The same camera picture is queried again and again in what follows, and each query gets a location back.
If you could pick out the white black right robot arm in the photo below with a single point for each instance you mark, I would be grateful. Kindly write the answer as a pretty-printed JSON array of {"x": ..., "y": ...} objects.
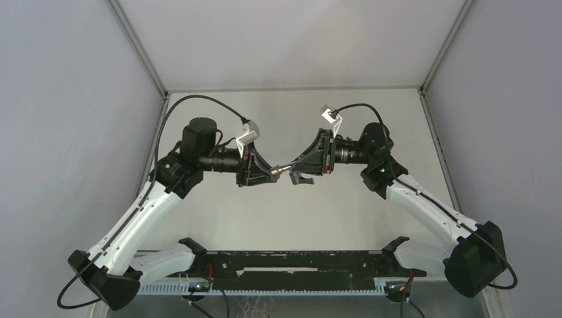
[{"x": 474, "y": 254}]

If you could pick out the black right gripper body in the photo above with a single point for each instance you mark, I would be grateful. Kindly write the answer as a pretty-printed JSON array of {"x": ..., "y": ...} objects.
[{"x": 329, "y": 152}]

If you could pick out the white slotted cable duct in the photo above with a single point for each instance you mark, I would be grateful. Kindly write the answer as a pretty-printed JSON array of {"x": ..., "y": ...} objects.
[{"x": 200, "y": 288}]

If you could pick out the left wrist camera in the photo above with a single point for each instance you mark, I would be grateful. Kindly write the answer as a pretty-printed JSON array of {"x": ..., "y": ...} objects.
[{"x": 248, "y": 133}]

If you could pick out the chrome water faucet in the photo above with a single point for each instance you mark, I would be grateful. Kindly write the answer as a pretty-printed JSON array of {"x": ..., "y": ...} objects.
[{"x": 296, "y": 176}]

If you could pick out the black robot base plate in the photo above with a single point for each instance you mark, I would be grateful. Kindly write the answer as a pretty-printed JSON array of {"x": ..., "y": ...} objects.
[{"x": 315, "y": 270}]

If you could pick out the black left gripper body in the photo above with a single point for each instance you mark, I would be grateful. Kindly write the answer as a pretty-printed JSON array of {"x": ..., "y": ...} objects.
[{"x": 241, "y": 176}]

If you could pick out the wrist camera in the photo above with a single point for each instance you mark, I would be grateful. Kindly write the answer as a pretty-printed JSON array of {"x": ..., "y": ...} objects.
[
  {"x": 333, "y": 118},
  {"x": 248, "y": 133}
]

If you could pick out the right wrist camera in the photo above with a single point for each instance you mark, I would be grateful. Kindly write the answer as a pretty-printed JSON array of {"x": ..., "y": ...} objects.
[{"x": 333, "y": 118}]

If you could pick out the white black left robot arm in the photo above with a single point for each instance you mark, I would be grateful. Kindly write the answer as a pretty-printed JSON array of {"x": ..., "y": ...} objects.
[{"x": 110, "y": 268}]

